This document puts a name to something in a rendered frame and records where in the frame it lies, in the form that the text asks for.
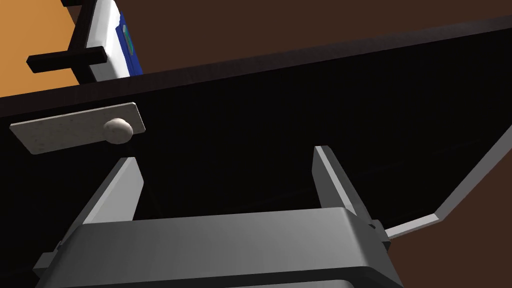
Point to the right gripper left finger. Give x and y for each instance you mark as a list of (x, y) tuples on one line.
[(116, 196)]

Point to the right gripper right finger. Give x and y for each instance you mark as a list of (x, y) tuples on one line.
[(335, 180)]

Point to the black door leaf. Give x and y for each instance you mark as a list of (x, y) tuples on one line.
[(280, 140)]

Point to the pale door knob with plate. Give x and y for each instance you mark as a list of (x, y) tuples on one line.
[(80, 128)]

